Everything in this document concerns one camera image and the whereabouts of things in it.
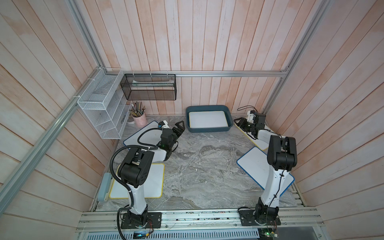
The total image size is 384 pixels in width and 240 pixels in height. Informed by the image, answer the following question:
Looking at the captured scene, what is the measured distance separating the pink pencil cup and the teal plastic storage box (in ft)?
1.07

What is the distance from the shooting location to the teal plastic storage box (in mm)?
1123

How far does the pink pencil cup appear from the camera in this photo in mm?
1031
